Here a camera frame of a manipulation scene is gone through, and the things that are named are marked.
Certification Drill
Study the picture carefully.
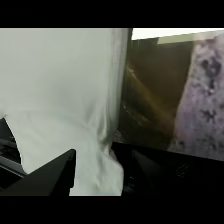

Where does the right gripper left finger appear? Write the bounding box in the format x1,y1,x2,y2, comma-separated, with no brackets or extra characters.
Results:
0,148,77,197

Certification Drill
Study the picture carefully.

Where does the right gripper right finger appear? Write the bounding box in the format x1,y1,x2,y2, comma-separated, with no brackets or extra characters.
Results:
121,145,204,197

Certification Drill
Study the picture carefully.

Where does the white garment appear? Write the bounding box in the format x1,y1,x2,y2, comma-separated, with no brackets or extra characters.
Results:
0,27,131,197

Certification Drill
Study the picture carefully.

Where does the silver frame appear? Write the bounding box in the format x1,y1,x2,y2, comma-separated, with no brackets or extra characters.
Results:
0,139,28,188

